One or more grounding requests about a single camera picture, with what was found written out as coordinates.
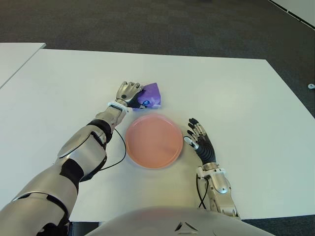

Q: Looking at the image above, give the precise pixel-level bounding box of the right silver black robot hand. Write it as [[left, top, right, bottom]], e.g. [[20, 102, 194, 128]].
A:
[[183, 118, 217, 164]]

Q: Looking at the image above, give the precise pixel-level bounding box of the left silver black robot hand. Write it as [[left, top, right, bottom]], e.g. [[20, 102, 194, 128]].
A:
[[115, 81, 146, 110]]

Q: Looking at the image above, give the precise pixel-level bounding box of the purple tissue paper pack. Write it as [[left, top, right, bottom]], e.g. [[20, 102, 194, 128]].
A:
[[136, 83, 163, 110]]

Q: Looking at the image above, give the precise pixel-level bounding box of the pink round plate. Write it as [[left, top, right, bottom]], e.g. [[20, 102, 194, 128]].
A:
[[125, 114, 184, 170]]

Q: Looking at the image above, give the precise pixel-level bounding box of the grey robot torso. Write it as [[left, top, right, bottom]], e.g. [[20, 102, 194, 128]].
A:
[[83, 206, 271, 236]]

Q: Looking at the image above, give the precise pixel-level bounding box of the white side table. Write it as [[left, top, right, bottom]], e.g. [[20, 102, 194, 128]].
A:
[[0, 43, 47, 89]]

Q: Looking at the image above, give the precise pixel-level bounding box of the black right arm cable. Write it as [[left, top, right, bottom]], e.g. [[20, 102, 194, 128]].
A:
[[196, 172, 210, 209]]

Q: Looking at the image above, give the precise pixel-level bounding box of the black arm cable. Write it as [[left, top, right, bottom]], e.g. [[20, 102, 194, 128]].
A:
[[99, 127, 127, 172], [196, 172, 210, 209]]

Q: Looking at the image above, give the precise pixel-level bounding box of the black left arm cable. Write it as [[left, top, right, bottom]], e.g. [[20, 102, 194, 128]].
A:
[[99, 127, 127, 172]]

